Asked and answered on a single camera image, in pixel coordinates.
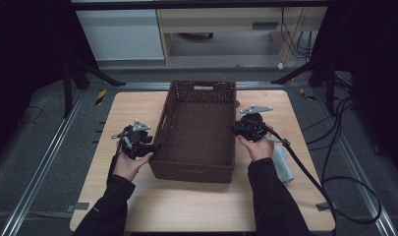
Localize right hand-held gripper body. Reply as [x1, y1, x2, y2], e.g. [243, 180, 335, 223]
[234, 104, 274, 144]

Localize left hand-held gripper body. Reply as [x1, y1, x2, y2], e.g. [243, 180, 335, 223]
[119, 118, 155, 161]

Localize brown wicker basket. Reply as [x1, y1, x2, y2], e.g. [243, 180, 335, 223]
[148, 80, 238, 184]

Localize light blue cloth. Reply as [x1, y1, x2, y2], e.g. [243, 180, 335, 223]
[272, 145, 296, 186]

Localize person's right hand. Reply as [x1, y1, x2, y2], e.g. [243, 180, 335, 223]
[236, 126, 275, 162]

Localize person's left hand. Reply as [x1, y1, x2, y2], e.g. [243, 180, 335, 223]
[112, 150, 154, 183]

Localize black metal stand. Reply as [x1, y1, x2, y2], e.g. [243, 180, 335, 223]
[270, 55, 339, 116]
[62, 58, 127, 119]

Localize grey tape piece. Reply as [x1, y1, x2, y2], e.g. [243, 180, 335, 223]
[66, 202, 90, 213]
[315, 202, 339, 212]

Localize white cabinet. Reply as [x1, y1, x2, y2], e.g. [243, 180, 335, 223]
[76, 9, 165, 62]

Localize light wooden desk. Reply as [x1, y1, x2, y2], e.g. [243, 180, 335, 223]
[156, 7, 328, 65]

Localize black curtain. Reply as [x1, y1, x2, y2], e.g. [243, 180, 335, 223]
[317, 0, 398, 180]
[0, 0, 99, 161]

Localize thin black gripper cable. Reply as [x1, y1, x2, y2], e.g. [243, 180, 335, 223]
[107, 130, 129, 181]

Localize short metal floor rail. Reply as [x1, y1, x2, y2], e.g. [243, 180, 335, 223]
[116, 81, 286, 91]

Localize yellow-handled tool left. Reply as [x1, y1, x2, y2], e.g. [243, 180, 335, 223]
[94, 88, 108, 106]

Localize yellow-handled tool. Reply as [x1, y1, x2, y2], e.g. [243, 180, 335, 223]
[299, 88, 317, 102]
[94, 88, 108, 106]

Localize yellow-handled tool right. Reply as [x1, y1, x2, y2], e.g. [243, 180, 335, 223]
[299, 88, 317, 102]

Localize thick black gripper cable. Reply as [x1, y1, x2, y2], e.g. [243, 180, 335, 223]
[264, 126, 383, 236]

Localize black floor cables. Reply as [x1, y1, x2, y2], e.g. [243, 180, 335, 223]
[301, 96, 357, 185]

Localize black cables under desk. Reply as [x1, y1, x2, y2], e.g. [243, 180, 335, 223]
[279, 7, 319, 61]

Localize thin looped floor cable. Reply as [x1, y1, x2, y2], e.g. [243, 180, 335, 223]
[20, 105, 43, 125]

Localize long metal floor rail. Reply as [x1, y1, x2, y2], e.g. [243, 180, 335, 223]
[313, 89, 398, 236]
[1, 89, 86, 236]

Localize grey floor strap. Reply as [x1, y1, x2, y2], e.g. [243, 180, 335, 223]
[31, 210, 72, 219]

